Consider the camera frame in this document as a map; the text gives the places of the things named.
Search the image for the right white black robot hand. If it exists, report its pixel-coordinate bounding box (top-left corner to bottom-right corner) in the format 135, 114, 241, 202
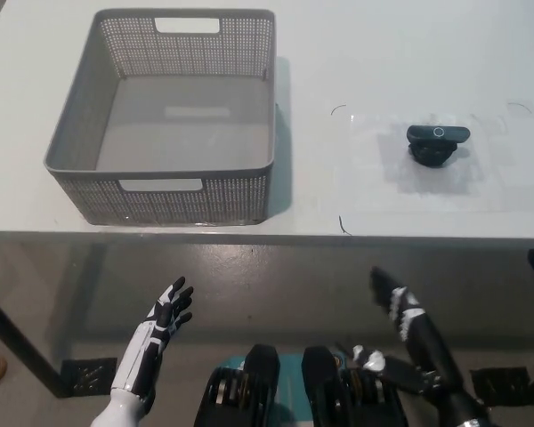
352, 265, 467, 396

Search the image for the grey perforated plastic basket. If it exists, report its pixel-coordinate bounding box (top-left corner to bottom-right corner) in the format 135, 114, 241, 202
43, 8, 278, 227

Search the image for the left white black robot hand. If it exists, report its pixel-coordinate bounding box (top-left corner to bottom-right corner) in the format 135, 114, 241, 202
109, 276, 195, 398

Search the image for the black webcam with cable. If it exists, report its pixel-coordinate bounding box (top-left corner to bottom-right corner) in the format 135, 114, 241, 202
405, 125, 472, 169

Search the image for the black table foot plate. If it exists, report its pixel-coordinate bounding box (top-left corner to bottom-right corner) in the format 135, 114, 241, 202
61, 357, 118, 398
469, 366, 531, 407

